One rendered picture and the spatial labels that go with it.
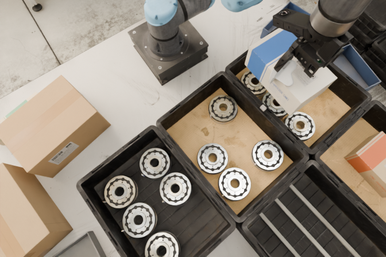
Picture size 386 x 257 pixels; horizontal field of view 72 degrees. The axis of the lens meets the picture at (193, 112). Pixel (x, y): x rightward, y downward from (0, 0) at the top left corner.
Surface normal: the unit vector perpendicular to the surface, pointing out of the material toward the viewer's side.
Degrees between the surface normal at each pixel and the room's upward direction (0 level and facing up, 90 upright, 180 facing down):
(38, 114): 0
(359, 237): 0
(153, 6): 7
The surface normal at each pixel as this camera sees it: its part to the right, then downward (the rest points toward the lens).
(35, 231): -0.04, -0.35
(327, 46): -0.83, 0.54
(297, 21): -0.28, -0.69
